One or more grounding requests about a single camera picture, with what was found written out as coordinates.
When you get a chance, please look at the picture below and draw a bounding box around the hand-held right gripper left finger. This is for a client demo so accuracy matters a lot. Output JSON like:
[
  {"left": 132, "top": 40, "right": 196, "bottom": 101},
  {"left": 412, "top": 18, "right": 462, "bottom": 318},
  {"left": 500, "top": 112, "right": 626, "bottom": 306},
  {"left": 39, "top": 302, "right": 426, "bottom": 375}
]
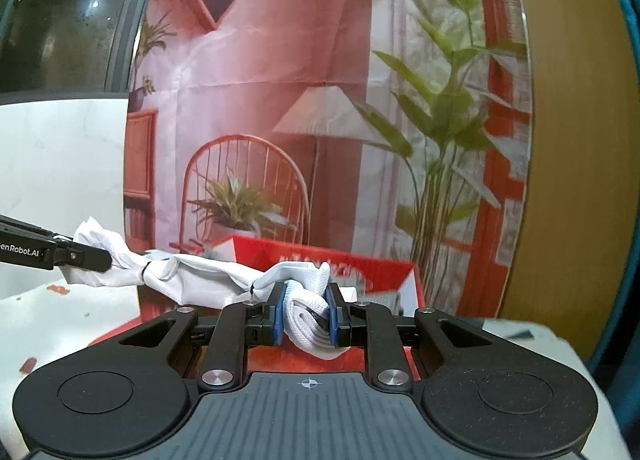
[{"left": 117, "top": 281, "right": 287, "bottom": 394}]

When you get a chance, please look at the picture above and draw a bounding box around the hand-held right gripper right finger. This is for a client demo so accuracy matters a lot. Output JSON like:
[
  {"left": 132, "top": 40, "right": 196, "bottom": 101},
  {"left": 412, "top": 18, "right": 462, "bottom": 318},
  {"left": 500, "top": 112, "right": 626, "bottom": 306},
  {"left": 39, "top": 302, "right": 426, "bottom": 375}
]
[{"left": 324, "top": 284, "right": 495, "bottom": 394}]

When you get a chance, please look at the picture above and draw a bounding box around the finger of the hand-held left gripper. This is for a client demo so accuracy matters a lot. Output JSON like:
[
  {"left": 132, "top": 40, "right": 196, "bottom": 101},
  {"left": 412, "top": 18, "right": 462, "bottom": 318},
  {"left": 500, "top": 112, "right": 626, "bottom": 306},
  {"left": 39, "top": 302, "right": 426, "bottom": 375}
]
[{"left": 49, "top": 235, "right": 114, "bottom": 274}]

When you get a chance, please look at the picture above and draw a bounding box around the red cardboard box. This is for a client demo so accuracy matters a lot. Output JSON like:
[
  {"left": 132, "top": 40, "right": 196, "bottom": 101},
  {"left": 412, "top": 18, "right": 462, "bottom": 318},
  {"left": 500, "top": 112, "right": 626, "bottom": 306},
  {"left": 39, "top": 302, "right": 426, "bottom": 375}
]
[{"left": 139, "top": 235, "right": 427, "bottom": 376}]

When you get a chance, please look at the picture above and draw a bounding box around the white sock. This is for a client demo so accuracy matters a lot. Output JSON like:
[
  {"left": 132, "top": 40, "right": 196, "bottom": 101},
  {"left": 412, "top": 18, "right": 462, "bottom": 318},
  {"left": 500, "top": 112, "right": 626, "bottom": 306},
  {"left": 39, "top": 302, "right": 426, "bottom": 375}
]
[{"left": 64, "top": 215, "right": 352, "bottom": 362}]

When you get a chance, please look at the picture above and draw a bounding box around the white printed tablecloth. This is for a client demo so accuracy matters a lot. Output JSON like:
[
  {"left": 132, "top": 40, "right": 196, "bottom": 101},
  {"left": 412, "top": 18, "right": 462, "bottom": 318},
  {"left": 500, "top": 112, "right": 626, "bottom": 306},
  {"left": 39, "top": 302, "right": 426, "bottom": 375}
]
[{"left": 0, "top": 280, "right": 608, "bottom": 460}]

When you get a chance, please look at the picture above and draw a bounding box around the white marble board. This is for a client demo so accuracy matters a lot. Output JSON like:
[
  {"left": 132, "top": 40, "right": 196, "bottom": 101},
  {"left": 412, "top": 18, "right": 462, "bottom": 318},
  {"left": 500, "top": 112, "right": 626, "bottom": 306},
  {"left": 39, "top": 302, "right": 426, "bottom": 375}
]
[{"left": 0, "top": 97, "right": 132, "bottom": 301}]

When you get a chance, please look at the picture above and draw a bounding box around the dark glass window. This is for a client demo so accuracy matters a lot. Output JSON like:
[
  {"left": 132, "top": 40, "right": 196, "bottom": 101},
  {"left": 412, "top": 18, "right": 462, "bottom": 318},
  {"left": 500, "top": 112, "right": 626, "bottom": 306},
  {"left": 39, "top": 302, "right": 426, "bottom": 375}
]
[{"left": 0, "top": 0, "right": 166, "bottom": 93}]

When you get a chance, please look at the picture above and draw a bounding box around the printed room-scene wall poster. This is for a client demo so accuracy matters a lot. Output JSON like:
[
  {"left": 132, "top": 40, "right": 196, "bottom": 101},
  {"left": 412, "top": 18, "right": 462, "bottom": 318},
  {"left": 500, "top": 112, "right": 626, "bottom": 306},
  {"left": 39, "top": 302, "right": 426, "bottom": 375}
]
[{"left": 122, "top": 0, "right": 531, "bottom": 321}]

